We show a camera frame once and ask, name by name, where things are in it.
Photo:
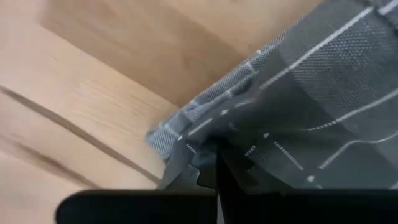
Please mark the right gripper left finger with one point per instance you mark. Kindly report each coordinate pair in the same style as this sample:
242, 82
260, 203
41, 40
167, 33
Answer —
140, 207

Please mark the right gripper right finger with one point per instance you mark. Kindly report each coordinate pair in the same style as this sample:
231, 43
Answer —
311, 207

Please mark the dark grey checked towel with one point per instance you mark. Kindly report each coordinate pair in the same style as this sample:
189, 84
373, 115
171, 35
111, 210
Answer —
311, 109

